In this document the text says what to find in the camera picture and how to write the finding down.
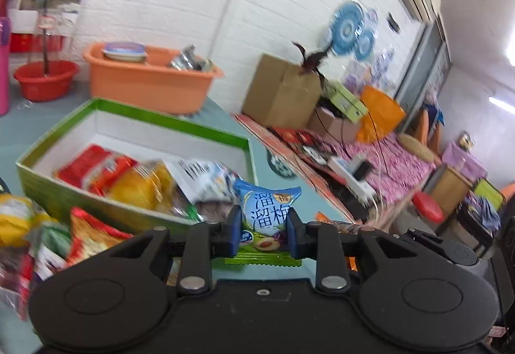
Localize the black charger adapter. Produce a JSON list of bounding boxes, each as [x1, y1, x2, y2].
[[352, 160, 373, 181]]

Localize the large blue paper fan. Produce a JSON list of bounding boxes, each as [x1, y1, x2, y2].
[[331, 2, 366, 57]]

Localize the beige cushion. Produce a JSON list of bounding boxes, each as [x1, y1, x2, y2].
[[398, 133, 437, 162]]

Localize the medium blue paper fan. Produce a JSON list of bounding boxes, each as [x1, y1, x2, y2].
[[354, 28, 376, 61]]

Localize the teal tablecloth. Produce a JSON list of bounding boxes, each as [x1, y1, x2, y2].
[[0, 76, 355, 354]]

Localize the wall photo collage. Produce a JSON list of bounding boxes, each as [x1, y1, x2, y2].
[[346, 48, 399, 97]]

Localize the orange bag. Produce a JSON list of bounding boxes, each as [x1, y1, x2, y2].
[[356, 84, 407, 143]]

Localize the lime green box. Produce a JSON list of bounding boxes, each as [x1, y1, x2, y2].
[[473, 179, 505, 210]]

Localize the red gift box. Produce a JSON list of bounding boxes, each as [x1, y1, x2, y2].
[[8, 32, 65, 54]]

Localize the green pea snack packet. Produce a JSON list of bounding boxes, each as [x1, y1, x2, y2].
[[34, 223, 71, 258]]

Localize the wooden cabinet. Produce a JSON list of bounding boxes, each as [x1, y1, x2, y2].
[[426, 167, 473, 206]]

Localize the blue plate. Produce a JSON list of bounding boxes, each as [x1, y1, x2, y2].
[[101, 41, 147, 63]]

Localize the red envelopes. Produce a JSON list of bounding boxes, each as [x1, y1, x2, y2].
[[274, 126, 323, 147]]

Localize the orange-edged clear pastry packet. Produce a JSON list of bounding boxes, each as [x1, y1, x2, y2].
[[314, 212, 365, 235]]

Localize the white power strip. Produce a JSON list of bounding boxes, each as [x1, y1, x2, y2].
[[327, 157, 377, 200]]

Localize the yellow clear snack packet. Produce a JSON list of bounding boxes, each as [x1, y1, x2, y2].
[[107, 161, 175, 212]]

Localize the red stool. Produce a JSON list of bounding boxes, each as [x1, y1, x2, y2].
[[411, 191, 446, 224]]

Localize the red peanut snack packet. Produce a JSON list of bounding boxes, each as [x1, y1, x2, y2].
[[66, 207, 135, 266]]

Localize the orange plastic basin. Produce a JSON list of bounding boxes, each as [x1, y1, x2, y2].
[[83, 42, 225, 115]]

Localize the pink thermos bottle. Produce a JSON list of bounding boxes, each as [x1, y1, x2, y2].
[[0, 16, 11, 116]]

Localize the dark red plant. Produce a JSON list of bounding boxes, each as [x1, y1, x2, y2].
[[292, 41, 336, 87]]

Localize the golden yellow snack packet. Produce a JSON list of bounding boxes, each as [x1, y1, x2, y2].
[[0, 195, 43, 248]]

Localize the pink floral cloth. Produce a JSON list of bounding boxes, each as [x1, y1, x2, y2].
[[318, 133, 441, 218]]

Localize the red plastic basket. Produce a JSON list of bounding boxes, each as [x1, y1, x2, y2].
[[13, 60, 80, 102]]

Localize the blue plum candy packet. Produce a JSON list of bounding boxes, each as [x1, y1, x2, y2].
[[224, 179, 302, 268]]

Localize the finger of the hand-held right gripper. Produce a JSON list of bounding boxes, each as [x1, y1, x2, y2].
[[406, 228, 482, 268]]

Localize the orange chair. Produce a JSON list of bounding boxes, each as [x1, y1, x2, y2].
[[416, 110, 441, 154]]

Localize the white illustrated snack packet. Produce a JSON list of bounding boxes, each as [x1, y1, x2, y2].
[[165, 159, 240, 204]]

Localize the glass pitcher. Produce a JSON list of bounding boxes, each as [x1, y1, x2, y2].
[[35, 2, 69, 77]]

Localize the window frame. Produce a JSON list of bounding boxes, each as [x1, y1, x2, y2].
[[396, 22, 452, 113]]

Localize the steel bowl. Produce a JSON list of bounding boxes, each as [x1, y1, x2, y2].
[[168, 44, 214, 73]]

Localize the large cardboard box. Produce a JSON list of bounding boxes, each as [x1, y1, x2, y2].
[[241, 52, 323, 129]]

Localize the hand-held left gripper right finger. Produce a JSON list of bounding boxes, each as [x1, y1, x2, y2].
[[286, 208, 408, 293]]

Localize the small cardboard box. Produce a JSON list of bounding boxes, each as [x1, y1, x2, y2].
[[308, 105, 361, 143]]

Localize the green cardboard box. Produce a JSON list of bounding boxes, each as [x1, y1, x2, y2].
[[16, 97, 258, 226]]

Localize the light green box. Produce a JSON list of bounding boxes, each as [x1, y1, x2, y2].
[[325, 79, 369, 123]]

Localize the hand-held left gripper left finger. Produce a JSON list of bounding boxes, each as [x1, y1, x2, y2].
[[104, 204, 243, 295]]

